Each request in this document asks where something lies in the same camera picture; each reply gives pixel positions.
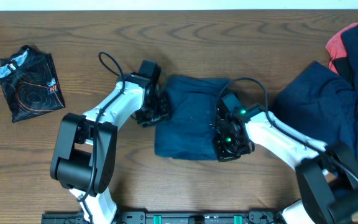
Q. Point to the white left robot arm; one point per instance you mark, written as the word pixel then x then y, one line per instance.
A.
pixel 85 151

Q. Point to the folded black patterned shirt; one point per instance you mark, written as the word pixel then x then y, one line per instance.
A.
pixel 30 85

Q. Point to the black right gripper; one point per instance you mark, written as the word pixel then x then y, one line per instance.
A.
pixel 222 154

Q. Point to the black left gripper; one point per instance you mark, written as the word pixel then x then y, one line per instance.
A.
pixel 162 107

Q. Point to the navy blue shorts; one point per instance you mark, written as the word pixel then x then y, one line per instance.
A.
pixel 189 133

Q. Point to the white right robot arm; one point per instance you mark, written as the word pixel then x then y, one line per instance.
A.
pixel 327 175

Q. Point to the red garment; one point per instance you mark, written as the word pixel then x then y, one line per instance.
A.
pixel 336 48

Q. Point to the dark navy clothes pile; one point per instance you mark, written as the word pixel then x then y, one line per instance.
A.
pixel 323 104

